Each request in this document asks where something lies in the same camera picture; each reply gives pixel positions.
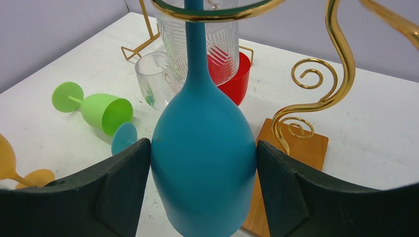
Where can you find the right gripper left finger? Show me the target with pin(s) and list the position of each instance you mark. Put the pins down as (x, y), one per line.
(103, 200)

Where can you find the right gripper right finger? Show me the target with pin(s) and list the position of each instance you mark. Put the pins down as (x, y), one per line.
(301, 201)

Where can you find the gold hook rack wooden base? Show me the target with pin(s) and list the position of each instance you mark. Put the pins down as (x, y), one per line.
(347, 124)

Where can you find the blue plastic goblet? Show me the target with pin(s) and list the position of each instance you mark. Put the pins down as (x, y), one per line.
(203, 155)
(125, 136)

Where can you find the green plastic goblet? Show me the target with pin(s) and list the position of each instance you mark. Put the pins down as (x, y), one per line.
(101, 111)

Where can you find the clear patterned wine glass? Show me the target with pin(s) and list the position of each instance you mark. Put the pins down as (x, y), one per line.
(222, 47)

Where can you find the orange plastic goblet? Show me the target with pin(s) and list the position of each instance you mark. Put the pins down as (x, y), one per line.
(11, 169)

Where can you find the red plastic goblet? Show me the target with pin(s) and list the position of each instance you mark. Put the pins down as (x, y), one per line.
(236, 87)

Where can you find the clear glass near red goblet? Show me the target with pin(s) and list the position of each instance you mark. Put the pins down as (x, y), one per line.
(157, 79)

